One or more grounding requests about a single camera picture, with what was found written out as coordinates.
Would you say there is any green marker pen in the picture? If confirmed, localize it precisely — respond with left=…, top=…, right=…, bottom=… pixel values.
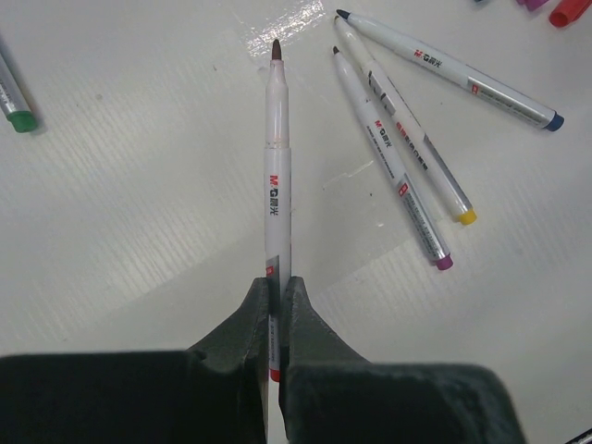
left=1, top=38, right=40, bottom=134

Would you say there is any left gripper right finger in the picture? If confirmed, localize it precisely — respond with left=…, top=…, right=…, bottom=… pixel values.
left=278, top=277, right=526, bottom=443

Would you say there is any red marker pen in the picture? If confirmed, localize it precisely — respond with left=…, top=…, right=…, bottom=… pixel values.
left=264, top=40, right=291, bottom=382

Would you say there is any red pen cap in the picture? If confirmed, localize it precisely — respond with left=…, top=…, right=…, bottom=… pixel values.
left=549, top=0, right=591, bottom=28

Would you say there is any yellow marker pen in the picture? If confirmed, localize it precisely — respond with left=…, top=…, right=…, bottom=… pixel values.
left=334, top=15, right=477, bottom=226

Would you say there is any purple pen cap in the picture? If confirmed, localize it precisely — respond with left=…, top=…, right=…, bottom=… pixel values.
left=516, top=0, right=549, bottom=12

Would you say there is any blue marker pen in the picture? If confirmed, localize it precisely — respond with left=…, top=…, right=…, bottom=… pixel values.
left=337, top=9, right=564, bottom=131

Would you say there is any purple marker pen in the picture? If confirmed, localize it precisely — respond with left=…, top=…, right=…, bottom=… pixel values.
left=332, top=47, right=453, bottom=271

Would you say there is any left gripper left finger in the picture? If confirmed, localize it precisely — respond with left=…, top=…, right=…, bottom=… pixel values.
left=1, top=278, right=268, bottom=443

